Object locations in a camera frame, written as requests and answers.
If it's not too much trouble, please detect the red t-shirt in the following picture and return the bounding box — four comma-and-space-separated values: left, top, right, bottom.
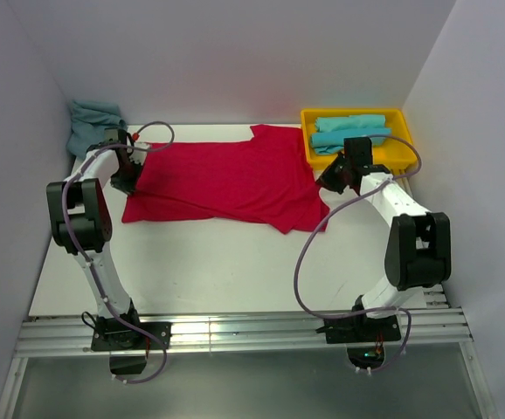
121, 125, 329, 234

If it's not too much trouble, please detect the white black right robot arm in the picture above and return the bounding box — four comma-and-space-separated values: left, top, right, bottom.
317, 136, 452, 340

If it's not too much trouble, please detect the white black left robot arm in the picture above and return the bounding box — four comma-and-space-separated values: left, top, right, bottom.
46, 128, 143, 348

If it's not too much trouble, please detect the rolled teal t-shirt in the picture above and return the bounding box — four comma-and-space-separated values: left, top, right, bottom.
309, 127, 391, 155
315, 114, 386, 133

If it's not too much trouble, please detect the yellow plastic bin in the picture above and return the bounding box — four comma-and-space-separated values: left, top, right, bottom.
301, 108, 416, 170

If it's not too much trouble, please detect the crumpled grey-blue t-shirt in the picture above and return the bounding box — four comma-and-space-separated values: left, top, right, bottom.
66, 100, 127, 159

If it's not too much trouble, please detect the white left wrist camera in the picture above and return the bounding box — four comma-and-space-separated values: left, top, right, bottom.
130, 132, 150, 152

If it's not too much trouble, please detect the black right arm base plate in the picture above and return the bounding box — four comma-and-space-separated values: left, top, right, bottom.
315, 315, 402, 344

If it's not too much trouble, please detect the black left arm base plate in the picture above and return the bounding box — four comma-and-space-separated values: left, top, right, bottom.
91, 319, 172, 352

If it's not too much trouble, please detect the aluminium mounting rail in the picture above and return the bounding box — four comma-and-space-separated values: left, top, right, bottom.
14, 308, 473, 358

